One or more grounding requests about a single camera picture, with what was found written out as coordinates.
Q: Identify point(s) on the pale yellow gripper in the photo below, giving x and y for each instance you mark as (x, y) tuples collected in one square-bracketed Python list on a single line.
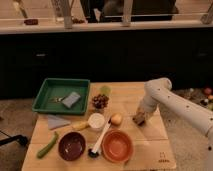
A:
[(141, 114)]

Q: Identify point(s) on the wooden block eraser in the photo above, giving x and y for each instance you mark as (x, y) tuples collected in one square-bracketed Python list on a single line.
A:
[(139, 119)]

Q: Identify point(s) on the orange red bowl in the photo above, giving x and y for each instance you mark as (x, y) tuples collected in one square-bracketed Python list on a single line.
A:
[(117, 146)]

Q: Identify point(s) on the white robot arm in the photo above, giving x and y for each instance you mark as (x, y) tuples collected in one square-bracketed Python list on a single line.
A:
[(159, 91)]

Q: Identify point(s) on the dark maroon bowl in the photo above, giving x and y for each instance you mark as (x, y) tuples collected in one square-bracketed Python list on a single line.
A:
[(71, 146)]

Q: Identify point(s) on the bunch of dark grapes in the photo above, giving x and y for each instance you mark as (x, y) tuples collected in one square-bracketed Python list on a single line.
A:
[(100, 101)]

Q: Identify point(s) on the white round container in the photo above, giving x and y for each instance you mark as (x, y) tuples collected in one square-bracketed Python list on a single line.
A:
[(96, 121)]

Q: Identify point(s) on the yellow banana piece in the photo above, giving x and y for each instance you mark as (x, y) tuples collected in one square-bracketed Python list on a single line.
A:
[(77, 126)]

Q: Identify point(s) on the grey sponge block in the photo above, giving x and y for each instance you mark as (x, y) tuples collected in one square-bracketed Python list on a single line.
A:
[(70, 100)]

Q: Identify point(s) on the green plastic tray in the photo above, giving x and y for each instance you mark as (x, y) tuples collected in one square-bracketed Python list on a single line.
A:
[(61, 87)]

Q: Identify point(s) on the grey triangular cloth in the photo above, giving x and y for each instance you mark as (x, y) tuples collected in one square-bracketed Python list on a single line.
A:
[(56, 122)]

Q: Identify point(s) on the green cucumber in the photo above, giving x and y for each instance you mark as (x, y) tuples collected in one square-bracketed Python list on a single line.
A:
[(42, 152)]

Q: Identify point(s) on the black chair base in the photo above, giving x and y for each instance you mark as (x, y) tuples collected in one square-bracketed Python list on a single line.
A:
[(20, 139)]

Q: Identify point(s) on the dark red object on shelf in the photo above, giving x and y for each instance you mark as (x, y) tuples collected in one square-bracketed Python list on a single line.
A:
[(31, 21)]

